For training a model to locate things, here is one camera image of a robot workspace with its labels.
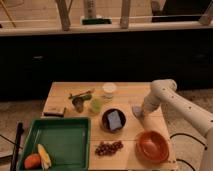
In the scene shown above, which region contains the green base stand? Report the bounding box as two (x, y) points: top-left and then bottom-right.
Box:
(82, 18), (112, 25)

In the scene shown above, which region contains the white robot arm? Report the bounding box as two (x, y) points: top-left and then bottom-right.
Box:
(142, 79), (213, 171)

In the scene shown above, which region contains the green plastic tray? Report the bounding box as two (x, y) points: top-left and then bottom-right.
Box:
(17, 117), (91, 171)

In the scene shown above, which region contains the white paper cup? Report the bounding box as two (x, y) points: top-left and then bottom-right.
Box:
(102, 82), (117, 98)

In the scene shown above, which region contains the orange plastic bowl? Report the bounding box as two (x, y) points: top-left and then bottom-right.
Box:
(136, 131), (169, 164)

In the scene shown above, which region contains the black pole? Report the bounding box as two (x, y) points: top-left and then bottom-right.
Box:
(10, 122), (24, 171)

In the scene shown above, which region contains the orange fruit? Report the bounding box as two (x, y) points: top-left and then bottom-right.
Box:
(24, 153), (41, 169)

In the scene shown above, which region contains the green plastic cup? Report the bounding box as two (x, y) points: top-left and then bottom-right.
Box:
(90, 98), (102, 114)

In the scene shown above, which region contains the brown wooden block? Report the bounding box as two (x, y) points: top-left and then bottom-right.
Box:
(43, 107), (66, 117)

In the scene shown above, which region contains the bunch of dark grapes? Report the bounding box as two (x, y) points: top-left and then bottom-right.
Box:
(95, 141), (123, 156)

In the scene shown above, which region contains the black bowl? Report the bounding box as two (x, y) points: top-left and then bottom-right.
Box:
(101, 108), (126, 133)

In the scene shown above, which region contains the grey towel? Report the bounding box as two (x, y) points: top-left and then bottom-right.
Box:
(132, 106), (143, 118)

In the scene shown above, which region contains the black cable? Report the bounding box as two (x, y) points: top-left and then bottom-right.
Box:
(169, 132), (209, 171)

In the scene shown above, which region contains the blue sponge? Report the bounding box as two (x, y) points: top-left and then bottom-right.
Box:
(107, 111), (122, 131)

